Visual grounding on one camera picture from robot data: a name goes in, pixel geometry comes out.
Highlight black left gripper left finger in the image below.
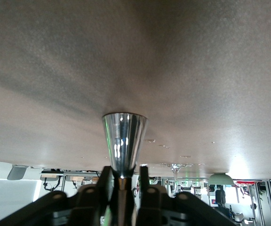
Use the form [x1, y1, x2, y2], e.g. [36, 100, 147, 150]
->
[0, 165, 114, 226]

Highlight clear wine glass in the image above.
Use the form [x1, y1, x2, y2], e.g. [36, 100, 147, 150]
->
[160, 162, 193, 196]

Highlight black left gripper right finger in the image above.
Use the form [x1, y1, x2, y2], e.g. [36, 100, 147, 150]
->
[136, 165, 235, 226]

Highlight pale green bowl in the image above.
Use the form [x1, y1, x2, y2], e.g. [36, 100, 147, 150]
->
[207, 173, 235, 186]

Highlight steel double jigger cup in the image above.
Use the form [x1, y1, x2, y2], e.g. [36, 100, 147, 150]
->
[102, 112, 149, 212]

